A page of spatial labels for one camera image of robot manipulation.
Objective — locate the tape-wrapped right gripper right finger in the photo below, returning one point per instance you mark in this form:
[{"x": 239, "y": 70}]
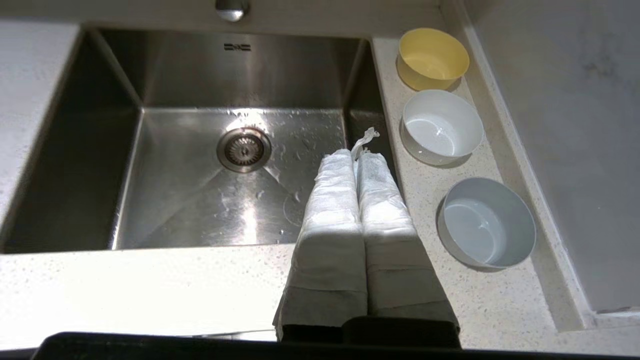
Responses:
[{"x": 395, "y": 245}]

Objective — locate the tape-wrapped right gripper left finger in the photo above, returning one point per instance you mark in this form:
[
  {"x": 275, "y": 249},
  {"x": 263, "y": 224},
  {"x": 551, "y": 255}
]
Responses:
[{"x": 330, "y": 240}]

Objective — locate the pale blue bowl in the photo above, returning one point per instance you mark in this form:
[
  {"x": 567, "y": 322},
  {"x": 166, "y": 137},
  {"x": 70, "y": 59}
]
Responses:
[{"x": 487, "y": 225}]

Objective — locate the white bowl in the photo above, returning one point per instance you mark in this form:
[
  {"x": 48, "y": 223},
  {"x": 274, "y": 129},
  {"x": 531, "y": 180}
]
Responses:
[{"x": 442, "y": 127}]

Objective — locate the yellow bowl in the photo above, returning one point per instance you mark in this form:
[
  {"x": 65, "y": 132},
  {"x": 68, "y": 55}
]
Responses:
[{"x": 432, "y": 57}]

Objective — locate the chrome gooseneck faucet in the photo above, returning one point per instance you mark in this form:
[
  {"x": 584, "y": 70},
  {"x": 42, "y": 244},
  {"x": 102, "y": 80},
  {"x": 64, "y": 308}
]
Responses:
[{"x": 232, "y": 9}]

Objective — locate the stainless steel sink basin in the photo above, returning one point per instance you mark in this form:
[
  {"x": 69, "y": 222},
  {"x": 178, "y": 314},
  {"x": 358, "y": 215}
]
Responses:
[{"x": 200, "y": 165}]

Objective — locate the round metal drain strainer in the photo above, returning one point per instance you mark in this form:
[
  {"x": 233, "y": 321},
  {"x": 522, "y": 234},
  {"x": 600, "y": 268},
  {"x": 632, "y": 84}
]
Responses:
[{"x": 244, "y": 150}]

